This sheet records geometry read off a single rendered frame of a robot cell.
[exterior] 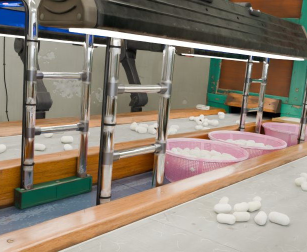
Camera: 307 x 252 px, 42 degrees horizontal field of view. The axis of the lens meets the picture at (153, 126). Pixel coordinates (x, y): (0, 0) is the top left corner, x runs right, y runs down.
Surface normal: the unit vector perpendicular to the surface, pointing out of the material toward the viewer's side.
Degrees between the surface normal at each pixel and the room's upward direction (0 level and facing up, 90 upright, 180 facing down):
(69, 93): 90
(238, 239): 0
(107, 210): 0
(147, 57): 90
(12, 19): 58
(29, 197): 90
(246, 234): 0
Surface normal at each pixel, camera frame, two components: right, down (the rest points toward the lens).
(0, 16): 0.69, -0.37
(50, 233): 0.08, -0.98
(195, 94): -0.68, 0.07
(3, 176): 0.76, 0.18
